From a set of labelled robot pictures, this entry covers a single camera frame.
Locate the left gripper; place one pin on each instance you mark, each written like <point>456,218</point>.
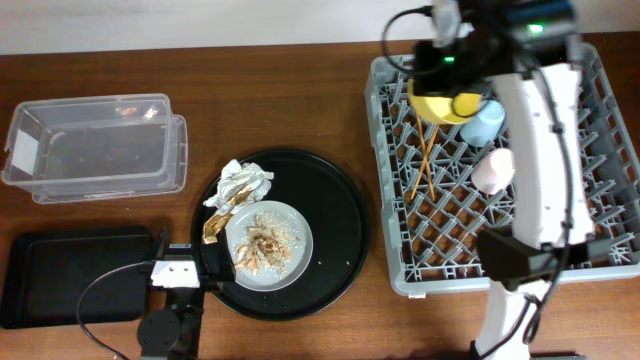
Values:
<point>187,253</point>

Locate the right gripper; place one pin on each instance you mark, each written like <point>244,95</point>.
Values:
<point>427,79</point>

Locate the yellow bowl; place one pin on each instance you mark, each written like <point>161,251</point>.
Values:
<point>444,110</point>

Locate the food scraps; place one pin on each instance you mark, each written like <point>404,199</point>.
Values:
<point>267,244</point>

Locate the grey plate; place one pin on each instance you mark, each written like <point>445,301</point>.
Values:
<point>267,281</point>

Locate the light blue cup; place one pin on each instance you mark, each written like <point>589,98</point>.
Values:
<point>484,126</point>

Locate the wooden chopstick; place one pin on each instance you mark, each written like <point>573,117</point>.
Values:
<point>425,167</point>
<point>422,139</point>

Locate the pink cup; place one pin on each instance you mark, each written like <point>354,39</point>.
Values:
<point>494,172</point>

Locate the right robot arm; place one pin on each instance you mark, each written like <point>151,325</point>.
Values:
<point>552,228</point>

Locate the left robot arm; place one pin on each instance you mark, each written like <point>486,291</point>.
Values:
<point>173,332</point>

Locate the grey dishwasher rack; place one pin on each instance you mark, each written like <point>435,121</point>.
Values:
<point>430,244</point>

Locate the gold foil wrapper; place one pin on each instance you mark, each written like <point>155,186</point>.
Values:
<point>215,224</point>

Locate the crumpled white napkin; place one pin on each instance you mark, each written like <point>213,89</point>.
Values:
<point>239,186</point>

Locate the black rectangular tray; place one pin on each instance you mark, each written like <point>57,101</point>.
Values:
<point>48,271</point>

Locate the clear plastic bin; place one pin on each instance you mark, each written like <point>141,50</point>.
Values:
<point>96,148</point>

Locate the round black tray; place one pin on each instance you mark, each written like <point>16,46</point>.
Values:
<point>335,209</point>

